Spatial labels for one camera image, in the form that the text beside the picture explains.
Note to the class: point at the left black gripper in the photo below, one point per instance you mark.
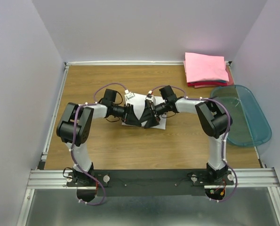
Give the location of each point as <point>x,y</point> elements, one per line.
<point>130,117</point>

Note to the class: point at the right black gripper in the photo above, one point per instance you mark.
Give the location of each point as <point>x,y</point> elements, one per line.
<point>153,118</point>

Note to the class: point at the white t shirt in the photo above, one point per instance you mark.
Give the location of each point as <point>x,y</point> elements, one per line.
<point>138,102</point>

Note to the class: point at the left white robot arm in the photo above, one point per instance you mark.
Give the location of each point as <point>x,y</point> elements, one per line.
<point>74,126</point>

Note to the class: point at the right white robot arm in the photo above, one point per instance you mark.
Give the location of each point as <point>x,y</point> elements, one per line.
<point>214,118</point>

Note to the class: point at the folded pink t shirt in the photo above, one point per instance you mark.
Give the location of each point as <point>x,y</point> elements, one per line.
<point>200,67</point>

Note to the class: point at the folded red t shirt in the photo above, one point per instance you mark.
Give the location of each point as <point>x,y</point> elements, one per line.
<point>209,83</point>

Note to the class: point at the teal plastic bin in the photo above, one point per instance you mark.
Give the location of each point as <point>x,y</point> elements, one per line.
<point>250,127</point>

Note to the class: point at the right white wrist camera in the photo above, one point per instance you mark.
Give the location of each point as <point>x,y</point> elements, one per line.
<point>150,99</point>

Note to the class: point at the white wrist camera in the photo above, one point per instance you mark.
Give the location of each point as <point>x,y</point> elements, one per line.
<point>128,95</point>
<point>150,99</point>

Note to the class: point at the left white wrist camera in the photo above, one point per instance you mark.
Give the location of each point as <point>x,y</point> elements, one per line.
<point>128,95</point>

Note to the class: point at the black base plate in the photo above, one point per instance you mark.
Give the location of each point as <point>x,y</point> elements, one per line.
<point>89,195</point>

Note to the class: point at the aluminium front rail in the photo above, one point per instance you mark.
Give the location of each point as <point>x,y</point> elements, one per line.
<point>59,179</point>

